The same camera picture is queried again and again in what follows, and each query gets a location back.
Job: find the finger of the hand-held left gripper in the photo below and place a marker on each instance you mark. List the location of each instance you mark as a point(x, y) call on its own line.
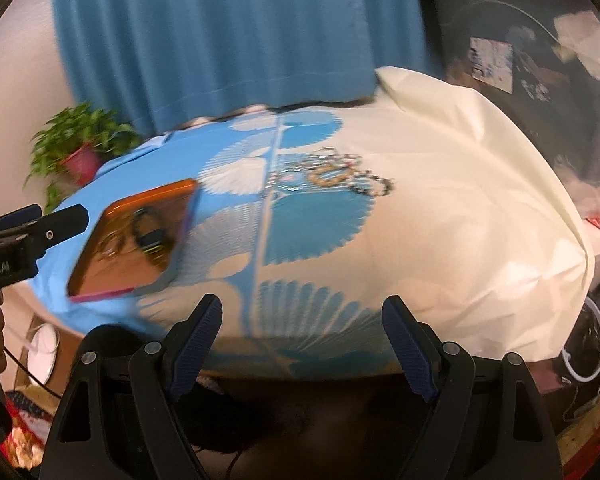
point(22, 214)
point(62, 221)

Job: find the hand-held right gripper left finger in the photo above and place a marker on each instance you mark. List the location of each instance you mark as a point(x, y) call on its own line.
point(196, 345)

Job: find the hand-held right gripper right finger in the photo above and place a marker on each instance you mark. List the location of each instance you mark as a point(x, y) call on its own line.
point(410, 350)

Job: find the orange metal tray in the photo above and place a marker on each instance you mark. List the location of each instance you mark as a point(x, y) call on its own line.
point(110, 280)

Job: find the black wristband with green stripe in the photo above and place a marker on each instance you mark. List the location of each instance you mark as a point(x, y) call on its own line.
point(153, 237)

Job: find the green plant in red pot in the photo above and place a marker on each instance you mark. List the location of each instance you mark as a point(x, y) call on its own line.
point(82, 160)

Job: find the white round disc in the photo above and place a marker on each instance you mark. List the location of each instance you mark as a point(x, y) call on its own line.
point(42, 355)

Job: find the blue and white patterned tablecloth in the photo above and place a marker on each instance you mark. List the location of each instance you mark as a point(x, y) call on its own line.
point(455, 210)

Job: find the blue curtain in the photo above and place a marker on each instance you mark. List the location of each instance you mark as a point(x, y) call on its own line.
point(230, 35)

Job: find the printed paper card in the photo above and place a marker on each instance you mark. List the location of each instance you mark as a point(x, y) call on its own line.
point(490, 62)

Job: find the white crumpled paper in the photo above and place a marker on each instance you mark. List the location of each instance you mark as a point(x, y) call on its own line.
point(582, 45)

